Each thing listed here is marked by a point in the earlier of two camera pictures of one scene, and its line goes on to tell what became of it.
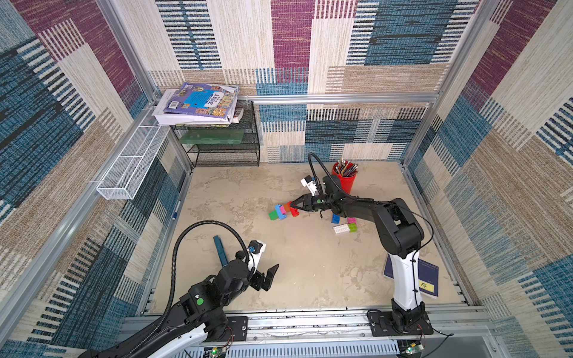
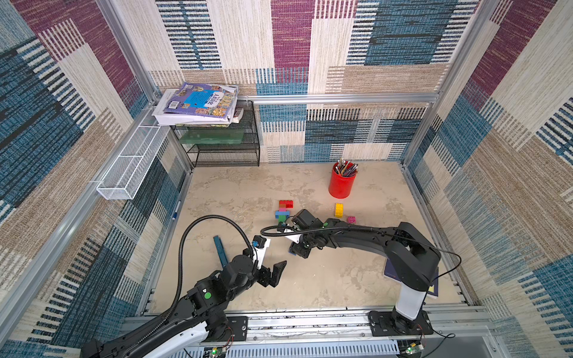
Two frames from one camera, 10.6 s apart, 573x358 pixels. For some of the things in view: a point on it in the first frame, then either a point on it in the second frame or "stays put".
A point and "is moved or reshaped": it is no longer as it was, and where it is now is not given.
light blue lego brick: (280, 215) is moved or reshaped
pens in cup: (345, 168) stays put
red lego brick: (295, 211) is moved or reshaped
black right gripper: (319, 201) -> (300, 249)
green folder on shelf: (211, 136) stays put
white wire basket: (127, 173) stays put
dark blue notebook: (428, 276) stays put
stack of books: (195, 104) stays put
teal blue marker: (221, 250) stays put
